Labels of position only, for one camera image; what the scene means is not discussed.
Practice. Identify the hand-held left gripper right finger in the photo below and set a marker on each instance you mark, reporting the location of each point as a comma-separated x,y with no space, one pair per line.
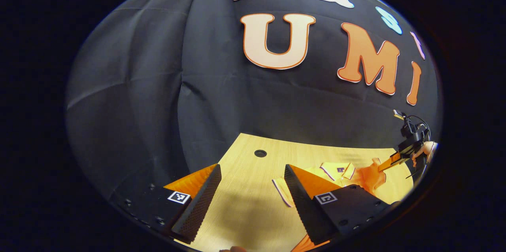
302,208

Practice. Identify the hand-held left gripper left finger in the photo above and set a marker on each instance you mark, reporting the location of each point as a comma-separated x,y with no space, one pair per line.
201,208

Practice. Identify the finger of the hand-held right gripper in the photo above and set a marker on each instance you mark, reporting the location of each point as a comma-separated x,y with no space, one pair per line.
393,160

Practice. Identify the orange T-shirt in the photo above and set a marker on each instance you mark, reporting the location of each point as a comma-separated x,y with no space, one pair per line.
367,179

